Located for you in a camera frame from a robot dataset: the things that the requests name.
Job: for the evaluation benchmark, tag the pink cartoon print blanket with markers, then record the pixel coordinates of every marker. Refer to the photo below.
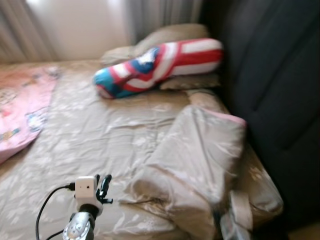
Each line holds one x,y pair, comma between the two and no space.
20,110

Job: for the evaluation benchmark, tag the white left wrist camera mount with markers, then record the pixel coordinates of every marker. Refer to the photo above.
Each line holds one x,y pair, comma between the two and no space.
86,189

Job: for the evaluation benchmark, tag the bed with grey floral sheet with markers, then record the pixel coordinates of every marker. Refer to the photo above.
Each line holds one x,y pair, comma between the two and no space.
100,135

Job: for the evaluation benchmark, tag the folded grey floral quilt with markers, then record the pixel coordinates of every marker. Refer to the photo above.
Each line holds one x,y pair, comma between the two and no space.
190,160

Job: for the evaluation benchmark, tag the grey pleated curtain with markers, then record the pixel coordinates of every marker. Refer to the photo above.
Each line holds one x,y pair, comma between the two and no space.
20,30

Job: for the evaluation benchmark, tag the black padded furniture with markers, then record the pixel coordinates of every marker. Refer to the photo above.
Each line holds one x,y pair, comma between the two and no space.
275,100

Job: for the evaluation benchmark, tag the red white blue bolster pillow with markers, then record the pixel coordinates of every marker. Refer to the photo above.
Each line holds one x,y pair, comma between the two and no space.
165,62

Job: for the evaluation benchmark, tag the sheer grey curtain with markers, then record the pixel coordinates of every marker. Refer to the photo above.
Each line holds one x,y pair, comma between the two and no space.
160,20

